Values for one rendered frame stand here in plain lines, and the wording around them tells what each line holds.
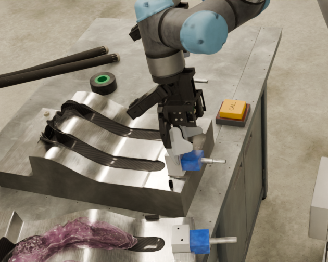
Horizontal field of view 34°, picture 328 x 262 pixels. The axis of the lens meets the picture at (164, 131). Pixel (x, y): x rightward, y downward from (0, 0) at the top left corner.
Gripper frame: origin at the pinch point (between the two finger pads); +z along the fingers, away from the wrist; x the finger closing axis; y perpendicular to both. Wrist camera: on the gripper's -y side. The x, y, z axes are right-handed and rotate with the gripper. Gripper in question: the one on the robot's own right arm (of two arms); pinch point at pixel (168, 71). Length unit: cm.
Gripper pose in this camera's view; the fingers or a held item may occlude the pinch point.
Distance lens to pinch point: 144.6
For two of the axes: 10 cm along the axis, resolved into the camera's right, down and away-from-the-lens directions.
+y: 9.4, 1.2, -3.3
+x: 3.2, -6.3, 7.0
